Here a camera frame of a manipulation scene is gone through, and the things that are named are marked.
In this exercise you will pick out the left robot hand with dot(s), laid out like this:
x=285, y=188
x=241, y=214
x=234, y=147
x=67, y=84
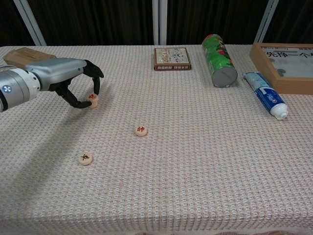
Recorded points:
x=56, y=71

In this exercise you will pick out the wooden chess piece red cannon character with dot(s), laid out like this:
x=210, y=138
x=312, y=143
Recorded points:
x=92, y=97

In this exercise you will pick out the wooden chess piece black soldier character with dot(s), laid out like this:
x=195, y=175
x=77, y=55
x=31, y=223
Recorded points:
x=95, y=102

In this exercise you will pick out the wooden chess piece black chariot character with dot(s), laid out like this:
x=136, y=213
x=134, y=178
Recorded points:
x=85, y=159

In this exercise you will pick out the wooden chess piece red general character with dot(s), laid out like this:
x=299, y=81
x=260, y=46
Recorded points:
x=141, y=131

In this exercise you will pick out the small brown card box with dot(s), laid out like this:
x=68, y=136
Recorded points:
x=172, y=57

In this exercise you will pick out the beige woven tablecloth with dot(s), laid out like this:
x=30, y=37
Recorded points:
x=171, y=171

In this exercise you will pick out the wooden block far left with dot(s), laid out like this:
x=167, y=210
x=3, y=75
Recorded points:
x=22, y=56

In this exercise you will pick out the black curtain panel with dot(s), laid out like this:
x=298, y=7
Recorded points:
x=9, y=22
x=296, y=22
x=97, y=22
x=215, y=17

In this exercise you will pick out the green cylindrical snack can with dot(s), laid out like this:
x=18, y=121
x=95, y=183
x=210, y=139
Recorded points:
x=217, y=56

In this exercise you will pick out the blue white toothpaste tube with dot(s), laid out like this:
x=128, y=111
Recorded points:
x=266, y=94

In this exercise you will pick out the silver aluminium frame post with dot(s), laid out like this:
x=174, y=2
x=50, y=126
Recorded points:
x=159, y=22
x=266, y=22
x=31, y=24

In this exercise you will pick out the wooden frame coin bank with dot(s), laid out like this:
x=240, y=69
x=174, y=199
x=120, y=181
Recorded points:
x=293, y=85

